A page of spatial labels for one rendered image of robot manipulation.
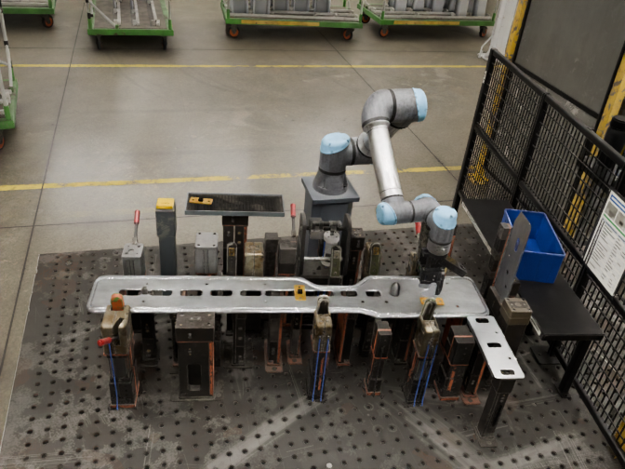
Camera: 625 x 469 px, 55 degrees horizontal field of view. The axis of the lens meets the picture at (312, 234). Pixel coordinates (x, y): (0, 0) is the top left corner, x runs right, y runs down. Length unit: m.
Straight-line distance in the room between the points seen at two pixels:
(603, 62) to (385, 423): 2.79
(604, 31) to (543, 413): 2.56
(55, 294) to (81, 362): 0.42
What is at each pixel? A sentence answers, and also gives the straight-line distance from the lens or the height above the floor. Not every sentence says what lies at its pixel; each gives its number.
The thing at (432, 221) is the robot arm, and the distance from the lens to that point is 1.97.
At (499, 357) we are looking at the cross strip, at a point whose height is 1.00.
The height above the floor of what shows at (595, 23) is 1.54.
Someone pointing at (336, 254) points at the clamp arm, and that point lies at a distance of 2.19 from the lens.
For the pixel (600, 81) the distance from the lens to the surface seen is 4.19.
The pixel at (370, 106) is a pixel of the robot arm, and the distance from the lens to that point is 2.09.
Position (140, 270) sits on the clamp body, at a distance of 2.22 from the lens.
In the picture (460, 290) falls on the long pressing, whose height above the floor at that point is 1.00.
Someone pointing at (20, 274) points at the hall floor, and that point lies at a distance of 4.03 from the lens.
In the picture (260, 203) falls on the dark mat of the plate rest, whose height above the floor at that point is 1.16.
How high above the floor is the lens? 2.32
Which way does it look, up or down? 33 degrees down
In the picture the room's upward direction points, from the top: 6 degrees clockwise
